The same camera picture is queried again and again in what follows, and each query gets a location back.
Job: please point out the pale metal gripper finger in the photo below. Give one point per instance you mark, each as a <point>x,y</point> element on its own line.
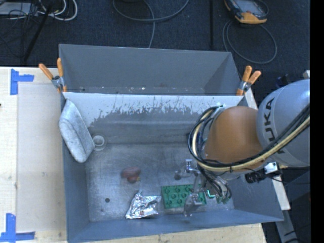
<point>193,202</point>
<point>186,171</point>

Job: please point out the green studded flat block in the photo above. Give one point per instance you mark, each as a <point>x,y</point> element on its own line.
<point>177,196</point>

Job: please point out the grey metal bin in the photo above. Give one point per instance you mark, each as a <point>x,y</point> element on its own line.
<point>141,161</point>

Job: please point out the silver foil packet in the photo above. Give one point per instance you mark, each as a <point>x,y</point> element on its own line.
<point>143,206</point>

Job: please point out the red-brown toy food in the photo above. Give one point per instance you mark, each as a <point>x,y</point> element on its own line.
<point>131,173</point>

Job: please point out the clear glass cup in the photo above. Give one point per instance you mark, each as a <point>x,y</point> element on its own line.
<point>99,142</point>

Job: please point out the white rounded sponge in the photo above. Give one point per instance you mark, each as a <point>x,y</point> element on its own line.
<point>75,133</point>

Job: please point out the black cylinder on white bracket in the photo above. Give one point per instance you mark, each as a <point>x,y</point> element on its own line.
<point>253,177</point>

